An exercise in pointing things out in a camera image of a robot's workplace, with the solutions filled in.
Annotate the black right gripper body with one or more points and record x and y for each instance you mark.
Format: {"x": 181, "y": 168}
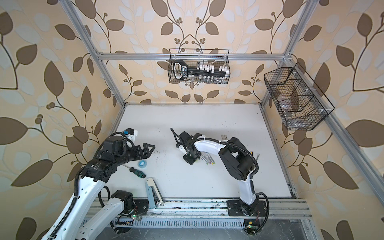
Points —
{"x": 190, "y": 158}

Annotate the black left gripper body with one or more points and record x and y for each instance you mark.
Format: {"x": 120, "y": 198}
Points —
{"x": 127, "y": 155}

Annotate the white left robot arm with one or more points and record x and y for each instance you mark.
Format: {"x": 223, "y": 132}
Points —
{"x": 89, "y": 182}

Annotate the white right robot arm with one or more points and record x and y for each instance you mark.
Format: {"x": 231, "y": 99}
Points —
{"x": 237, "y": 159}

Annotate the blue tape roll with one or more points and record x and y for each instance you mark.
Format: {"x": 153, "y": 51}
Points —
{"x": 142, "y": 164}

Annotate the green black screwdriver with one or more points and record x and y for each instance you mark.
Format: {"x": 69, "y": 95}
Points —
{"x": 138, "y": 173}

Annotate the white marker yellow end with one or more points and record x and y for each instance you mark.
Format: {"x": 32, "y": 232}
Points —
{"x": 207, "y": 157}

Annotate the blue white stapler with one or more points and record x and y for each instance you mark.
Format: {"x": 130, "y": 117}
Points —
{"x": 154, "y": 196}

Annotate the black socket holder tool set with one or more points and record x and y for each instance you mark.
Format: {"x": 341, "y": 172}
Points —
{"x": 199, "y": 71}

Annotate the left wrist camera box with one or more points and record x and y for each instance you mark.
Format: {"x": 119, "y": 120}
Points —
{"x": 131, "y": 134}

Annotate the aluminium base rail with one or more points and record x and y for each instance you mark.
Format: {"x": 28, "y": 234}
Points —
{"x": 212, "y": 213}

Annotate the black wire basket back wall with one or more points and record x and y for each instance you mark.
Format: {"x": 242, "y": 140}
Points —
{"x": 199, "y": 54}

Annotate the black wire basket wall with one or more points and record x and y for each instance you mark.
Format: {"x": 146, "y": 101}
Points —
{"x": 300, "y": 101}
{"x": 199, "y": 54}

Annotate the black wire basket right wall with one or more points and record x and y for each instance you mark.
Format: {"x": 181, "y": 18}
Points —
{"x": 300, "y": 101}

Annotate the aluminium frame corner post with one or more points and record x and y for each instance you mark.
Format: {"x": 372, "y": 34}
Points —
{"x": 70, "y": 11}

